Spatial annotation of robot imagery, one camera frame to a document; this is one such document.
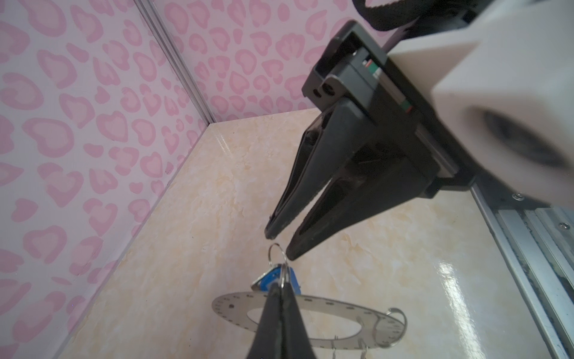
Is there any silver split key ring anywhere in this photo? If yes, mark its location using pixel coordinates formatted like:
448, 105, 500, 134
268, 242, 291, 288

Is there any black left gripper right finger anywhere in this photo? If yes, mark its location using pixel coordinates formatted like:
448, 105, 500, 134
280, 283, 316, 359

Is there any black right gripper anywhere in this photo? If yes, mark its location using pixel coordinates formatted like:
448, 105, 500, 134
265, 20, 478, 260

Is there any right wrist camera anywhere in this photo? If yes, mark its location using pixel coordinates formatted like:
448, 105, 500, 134
390, 1, 573, 208

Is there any silver perforated metal ring disc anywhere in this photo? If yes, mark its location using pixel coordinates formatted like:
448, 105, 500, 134
212, 292, 407, 351

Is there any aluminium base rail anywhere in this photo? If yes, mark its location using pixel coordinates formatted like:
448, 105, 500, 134
472, 185, 573, 358

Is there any small silver split ring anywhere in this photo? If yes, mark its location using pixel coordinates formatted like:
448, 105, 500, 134
374, 307, 408, 349

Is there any diagonal aluminium frame bar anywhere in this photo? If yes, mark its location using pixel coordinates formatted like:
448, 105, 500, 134
134, 0, 216, 126

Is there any blue key tag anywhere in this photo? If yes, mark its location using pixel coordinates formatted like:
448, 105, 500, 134
251, 264, 301, 295

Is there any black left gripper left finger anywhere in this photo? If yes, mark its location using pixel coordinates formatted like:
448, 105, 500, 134
247, 284, 283, 359

